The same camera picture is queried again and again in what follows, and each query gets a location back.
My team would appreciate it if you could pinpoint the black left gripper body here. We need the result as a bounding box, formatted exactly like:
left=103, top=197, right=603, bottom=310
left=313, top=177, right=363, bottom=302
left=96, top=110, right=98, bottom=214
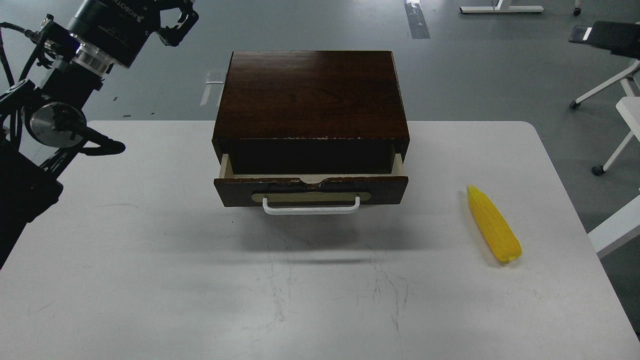
left=68, top=0, right=161, bottom=68

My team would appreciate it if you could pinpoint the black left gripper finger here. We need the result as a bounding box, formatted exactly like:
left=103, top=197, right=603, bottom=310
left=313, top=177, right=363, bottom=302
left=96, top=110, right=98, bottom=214
left=157, top=0, right=200, bottom=47

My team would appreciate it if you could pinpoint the wooden drawer with white handle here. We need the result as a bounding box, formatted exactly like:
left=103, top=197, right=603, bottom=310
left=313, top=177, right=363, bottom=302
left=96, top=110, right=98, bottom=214
left=213, top=153, right=409, bottom=215

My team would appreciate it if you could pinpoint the yellow corn cob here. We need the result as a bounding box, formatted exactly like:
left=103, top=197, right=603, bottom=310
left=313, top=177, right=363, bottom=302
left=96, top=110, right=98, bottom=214
left=466, top=184, right=522, bottom=264

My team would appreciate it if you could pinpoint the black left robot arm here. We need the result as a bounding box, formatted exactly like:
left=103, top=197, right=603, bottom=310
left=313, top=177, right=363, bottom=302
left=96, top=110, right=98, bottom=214
left=0, top=0, right=199, bottom=264

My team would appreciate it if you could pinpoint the dark wooden drawer cabinet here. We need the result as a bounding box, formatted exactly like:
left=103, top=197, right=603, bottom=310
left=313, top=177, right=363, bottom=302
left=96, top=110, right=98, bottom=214
left=212, top=50, right=410, bottom=174

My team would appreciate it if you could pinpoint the grey floor tape strip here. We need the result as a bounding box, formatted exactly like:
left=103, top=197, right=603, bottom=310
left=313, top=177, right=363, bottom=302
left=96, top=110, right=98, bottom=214
left=402, top=0, right=431, bottom=40

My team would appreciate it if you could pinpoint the white desk base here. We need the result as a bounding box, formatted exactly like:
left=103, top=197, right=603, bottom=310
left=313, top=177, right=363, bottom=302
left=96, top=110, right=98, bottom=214
left=459, top=0, right=545, bottom=14

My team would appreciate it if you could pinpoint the white office chair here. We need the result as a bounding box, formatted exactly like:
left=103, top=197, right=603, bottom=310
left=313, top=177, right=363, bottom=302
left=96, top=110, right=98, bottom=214
left=568, top=21, right=640, bottom=176

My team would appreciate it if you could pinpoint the white table edge right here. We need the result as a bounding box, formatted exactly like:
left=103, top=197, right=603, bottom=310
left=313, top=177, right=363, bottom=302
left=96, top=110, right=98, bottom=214
left=587, top=196, right=640, bottom=259

